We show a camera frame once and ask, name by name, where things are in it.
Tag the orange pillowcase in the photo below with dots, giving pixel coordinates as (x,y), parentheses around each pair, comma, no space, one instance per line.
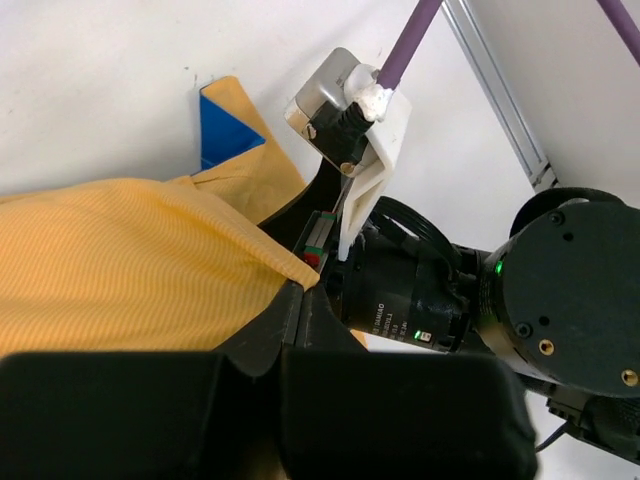
(138,264)

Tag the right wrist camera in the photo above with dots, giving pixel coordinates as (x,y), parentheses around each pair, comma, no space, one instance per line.
(358,127)

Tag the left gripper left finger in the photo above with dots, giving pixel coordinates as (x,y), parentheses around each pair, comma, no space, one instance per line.
(150,415)

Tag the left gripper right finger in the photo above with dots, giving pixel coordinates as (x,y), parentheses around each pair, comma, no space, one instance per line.
(348,413)

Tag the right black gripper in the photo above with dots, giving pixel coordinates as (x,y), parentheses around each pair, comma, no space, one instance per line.
(402,280)

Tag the aluminium frame profile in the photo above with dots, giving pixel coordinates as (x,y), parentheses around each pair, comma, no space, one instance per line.
(485,65)

